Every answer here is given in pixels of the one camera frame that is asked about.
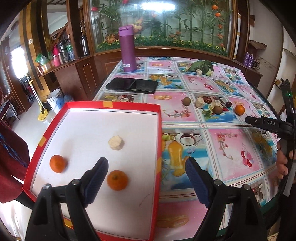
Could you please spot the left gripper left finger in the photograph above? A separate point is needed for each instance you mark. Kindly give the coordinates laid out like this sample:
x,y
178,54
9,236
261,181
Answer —
x,y
46,220

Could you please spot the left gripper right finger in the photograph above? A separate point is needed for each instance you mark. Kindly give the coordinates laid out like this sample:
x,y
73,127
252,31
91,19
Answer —
x,y
245,222

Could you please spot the small orange tangerine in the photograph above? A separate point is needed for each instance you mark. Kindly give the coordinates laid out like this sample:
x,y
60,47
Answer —
x,y
57,163

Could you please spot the large orange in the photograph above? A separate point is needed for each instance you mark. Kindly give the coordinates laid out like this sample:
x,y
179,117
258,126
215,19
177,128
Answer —
x,y
117,180

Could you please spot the beige sugarcane chunk front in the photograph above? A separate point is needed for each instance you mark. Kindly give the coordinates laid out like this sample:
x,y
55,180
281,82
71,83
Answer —
x,y
116,143

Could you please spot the beige sugarcane chunk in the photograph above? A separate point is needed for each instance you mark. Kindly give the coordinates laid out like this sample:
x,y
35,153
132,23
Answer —
x,y
199,103
215,103
116,143

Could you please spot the brown longan front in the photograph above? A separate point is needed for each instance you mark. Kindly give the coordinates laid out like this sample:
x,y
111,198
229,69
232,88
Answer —
x,y
217,110

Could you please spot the brown longan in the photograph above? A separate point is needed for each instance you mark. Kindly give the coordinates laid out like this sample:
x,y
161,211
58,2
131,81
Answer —
x,y
186,101
217,110

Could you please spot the smooth red jujube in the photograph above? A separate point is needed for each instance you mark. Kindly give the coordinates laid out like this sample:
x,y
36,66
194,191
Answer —
x,y
207,99

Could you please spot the brown longan back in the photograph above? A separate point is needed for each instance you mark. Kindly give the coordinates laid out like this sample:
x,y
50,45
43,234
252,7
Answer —
x,y
186,101

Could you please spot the dark red wrinkled date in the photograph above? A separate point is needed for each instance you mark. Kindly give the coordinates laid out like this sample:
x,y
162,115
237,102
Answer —
x,y
228,104

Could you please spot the person right hand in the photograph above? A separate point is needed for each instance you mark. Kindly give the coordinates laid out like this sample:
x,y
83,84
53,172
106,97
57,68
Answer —
x,y
281,161

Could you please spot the red white tray box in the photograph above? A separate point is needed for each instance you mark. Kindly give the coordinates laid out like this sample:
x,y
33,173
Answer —
x,y
80,133

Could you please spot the purple spray can pair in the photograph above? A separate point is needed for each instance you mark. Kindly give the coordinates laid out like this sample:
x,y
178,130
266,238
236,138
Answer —
x,y
248,60

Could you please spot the fruit pattern tablecloth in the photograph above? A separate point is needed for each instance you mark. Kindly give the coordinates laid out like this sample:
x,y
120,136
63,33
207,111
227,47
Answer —
x,y
224,145

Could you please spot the yellow broom dustpan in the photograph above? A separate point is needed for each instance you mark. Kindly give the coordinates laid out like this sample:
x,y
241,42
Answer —
x,y
43,111

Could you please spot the blue water jug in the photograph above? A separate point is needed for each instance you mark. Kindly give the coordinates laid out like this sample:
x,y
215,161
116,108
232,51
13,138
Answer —
x,y
67,99

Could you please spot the white plastic bucket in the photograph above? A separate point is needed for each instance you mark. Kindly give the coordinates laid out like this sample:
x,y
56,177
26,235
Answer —
x,y
55,100

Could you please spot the green leaf wrapped vegetable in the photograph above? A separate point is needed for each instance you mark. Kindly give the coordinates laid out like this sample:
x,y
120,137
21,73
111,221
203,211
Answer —
x,y
205,66

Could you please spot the small beige chunk by leaf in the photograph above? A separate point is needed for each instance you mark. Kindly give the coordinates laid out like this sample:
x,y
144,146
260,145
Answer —
x,y
199,72

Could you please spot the black smartphone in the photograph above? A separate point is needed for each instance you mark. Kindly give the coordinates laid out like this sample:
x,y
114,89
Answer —
x,y
132,85

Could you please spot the flower bamboo glass panel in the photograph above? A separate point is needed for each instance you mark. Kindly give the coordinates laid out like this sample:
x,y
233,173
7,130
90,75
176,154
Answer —
x,y
201,25

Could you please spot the pink bottle on shelf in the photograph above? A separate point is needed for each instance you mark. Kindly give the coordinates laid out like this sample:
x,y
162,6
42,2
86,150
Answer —
x,y
56,59

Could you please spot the black thermos flask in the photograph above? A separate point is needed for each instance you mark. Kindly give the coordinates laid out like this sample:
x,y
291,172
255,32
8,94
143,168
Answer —
x,y
84,45

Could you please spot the purple thermos bottle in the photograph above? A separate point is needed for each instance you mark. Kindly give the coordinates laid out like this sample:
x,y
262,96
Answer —
x,y
126,40

